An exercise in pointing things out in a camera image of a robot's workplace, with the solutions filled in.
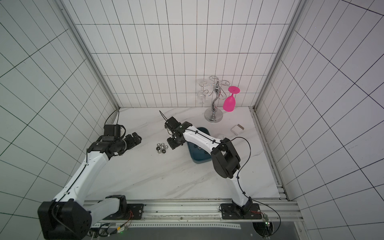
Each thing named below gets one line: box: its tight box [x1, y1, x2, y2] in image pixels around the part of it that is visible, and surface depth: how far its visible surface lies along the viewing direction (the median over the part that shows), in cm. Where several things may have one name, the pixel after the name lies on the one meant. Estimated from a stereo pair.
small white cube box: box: [230, 124, 245, 136], surface depth 108 cm
